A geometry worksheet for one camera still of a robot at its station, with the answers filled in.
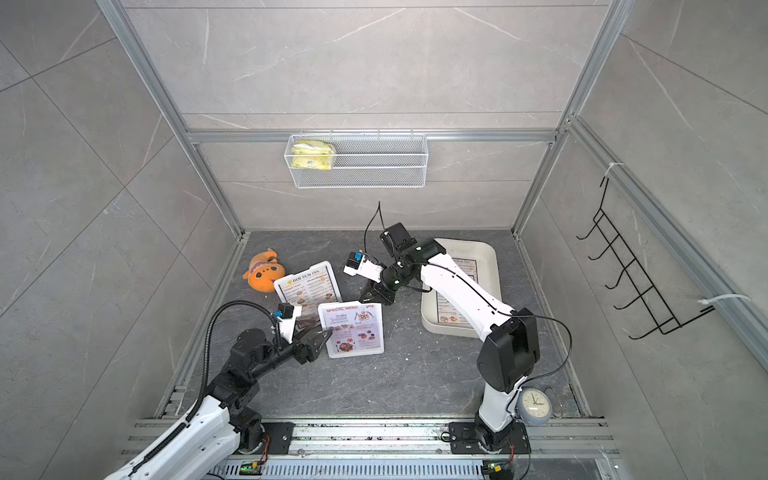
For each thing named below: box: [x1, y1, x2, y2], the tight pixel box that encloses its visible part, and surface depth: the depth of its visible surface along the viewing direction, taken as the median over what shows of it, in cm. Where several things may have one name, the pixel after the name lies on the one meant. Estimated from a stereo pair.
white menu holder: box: [318, 301, 385, 358], surface depth 81 cm
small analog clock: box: [517, 386, 553, 426], surface depth 76 cm
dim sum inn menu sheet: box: [436, 291, 470, 324], surface depth 97 cm
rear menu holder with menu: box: [274, 260, 343, 321], surface depth 86 cm
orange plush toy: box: [242, 248, 286, 293], surface depth 98 cm
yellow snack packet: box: [291, 139, 335, 171], surface depth 89 cm
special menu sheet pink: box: [324, 305, 381, 353], surface depth 81 cm
